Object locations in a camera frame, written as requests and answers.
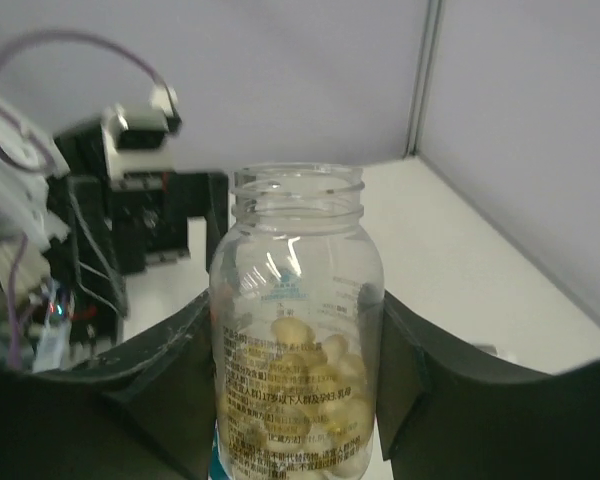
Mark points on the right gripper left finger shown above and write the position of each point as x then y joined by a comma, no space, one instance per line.
142,410

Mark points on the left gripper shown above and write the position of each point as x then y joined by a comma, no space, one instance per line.
150,211

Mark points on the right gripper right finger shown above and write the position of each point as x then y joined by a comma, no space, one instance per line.
448,410

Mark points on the clear pill bottle yellow capsules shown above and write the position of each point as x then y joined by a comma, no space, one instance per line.
296,291

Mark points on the clear pill organizer box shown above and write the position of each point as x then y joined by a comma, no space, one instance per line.
497,352

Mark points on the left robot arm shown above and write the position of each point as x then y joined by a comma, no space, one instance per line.
102,201

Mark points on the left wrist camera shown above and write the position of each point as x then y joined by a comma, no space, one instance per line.
136,138

